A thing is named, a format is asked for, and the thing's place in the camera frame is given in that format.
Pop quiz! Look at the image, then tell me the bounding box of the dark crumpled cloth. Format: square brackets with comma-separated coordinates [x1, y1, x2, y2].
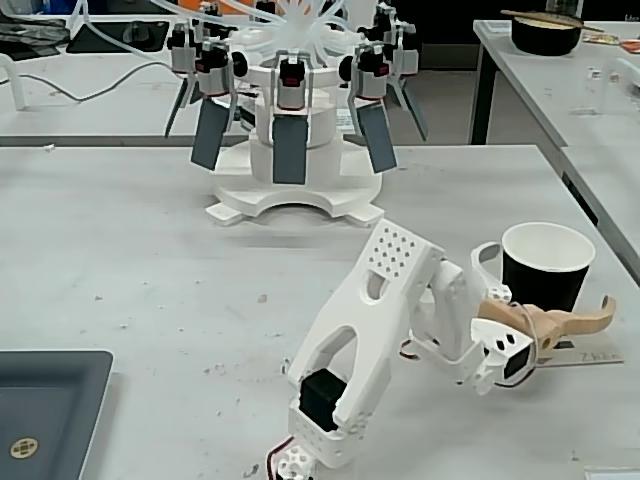
[0, 12, 70, 61]

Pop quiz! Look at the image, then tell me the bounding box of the wooden chopstick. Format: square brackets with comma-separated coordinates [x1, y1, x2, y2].
[514, 12, 606, 34]
[500, 8, 585, 25]

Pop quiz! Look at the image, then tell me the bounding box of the black paper cup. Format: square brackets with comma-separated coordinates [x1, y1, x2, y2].
[501, 222, 596, 314]

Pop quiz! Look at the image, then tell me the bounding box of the white curved stand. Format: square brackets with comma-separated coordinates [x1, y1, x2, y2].
[0, 52, 32, 111]

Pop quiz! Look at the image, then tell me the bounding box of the orange flat packet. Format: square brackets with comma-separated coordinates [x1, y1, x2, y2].
[584, 33, 640, 55]

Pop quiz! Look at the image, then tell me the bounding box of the clear plastic container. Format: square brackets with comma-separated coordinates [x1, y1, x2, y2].
[583, 54, 640, 117]

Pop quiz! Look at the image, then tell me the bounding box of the printed paper mat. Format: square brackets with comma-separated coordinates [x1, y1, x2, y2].
[537, 299, 627, 374]

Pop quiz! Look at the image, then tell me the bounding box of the white carousel dispenser stand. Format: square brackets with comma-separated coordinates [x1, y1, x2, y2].
[205, 64, 386, 229]

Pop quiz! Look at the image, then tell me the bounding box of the round gold emblem disc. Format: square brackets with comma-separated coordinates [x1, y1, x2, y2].
[10, 435, 39, 462]

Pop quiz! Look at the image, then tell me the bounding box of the black bowl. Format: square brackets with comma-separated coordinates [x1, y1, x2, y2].
[510, 12, 584, 56]

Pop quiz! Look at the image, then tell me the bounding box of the grey square tray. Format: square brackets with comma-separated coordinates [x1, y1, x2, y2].
[0, 349, 115, 480]

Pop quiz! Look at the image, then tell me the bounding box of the black desk mat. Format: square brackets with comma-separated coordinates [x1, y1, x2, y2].
[66, 20, 169, 55]

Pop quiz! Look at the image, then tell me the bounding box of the grey pump with dark plate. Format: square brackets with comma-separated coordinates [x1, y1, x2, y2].
[269, 49, 314, 185]
[347, 42, 399, 175]
[164, 22, 202, 139]
[189, 39, 237, 171]
[374, 4, 430, 142]

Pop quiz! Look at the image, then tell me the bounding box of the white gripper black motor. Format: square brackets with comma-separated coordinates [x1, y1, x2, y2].
[469, 241, 617, 397]

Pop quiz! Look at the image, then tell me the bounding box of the grey cable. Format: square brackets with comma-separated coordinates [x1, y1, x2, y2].
[19, 59, 176, 105]

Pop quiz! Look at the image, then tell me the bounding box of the dark table leg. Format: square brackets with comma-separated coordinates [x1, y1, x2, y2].
[471, 27, 502, 146]

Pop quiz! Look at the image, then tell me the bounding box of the red black servo cable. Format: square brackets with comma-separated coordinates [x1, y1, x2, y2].
[263, 433, 301, 480]

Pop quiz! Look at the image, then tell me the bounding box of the clear silicone tube bundle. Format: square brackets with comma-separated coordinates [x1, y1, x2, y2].
[74, 0, 381, 71]

